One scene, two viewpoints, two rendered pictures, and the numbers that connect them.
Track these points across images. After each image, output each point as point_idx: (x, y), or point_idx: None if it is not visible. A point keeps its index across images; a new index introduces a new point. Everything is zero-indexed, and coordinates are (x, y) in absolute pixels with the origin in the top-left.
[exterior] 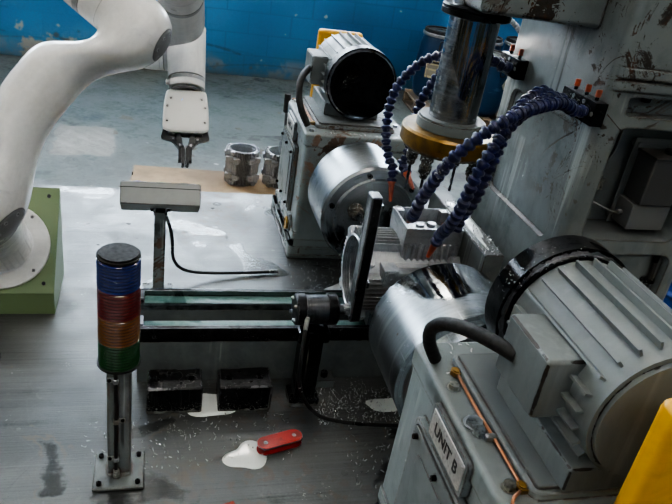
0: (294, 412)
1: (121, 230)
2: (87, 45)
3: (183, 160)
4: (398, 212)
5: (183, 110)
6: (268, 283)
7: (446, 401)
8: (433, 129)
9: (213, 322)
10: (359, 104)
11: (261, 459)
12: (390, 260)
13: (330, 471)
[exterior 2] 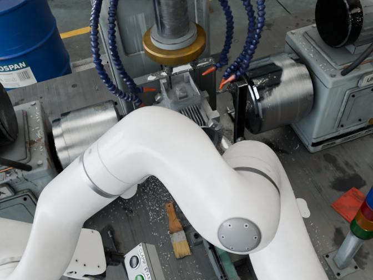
0: None
1: None
2: (296, 209)
3: (122, 256)
4: (179, 100)
5: (86, 249)
6: (125, 234)
7: (366, 70)
8: (193, 39)
9: None
10: (13, 120)
11: (298, 200)
12: (204, 114)
13: (290, 171)
